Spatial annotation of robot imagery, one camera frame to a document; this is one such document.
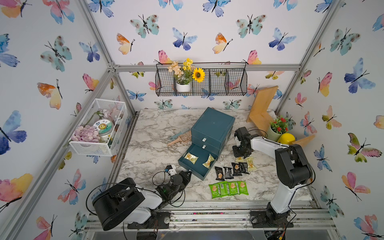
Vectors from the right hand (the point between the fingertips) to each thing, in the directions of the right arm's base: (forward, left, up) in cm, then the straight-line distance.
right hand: (239, 151), depth 97 cm
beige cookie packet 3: (-7, -6, -1) cm, 9 cm away
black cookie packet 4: (-16, +13, 0) cm, 20 cm away
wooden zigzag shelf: (+23, -16, +6) cm, 29 cm away
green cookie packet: (-24, +16, -1) cm, 29 cm away
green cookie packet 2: (-23, +11, 0) cm, 25 cm away
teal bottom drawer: (-13, +26, -2) cm, 29 cm away
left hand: (-16, +27, +3) cm, 32 cm away
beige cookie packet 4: (-6, +1, 0) cm, 6 cm away
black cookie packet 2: (-12, +3, 0) cm, 13 cm away
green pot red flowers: (+7, -20, +18) cm, 28 cm away
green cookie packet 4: (-22, 0, 0) cm, 22 cm away
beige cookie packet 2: (-10, +20, 0) cm, 23 cm away
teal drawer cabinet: (-2, +20, +20) cm, 29 cm away
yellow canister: (0, -23, +16) cm, 28 cm away
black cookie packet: (-10, -1, 0) cm, 11 cm away
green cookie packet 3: (-23, +6, 0) cm, 24 cm away
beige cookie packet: (-6, +30, +1) cm, 31 cm away
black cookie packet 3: (-14, +8, 0) cm, 16 cm away
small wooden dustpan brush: (+10, +36, -1) cm, 38 cm away
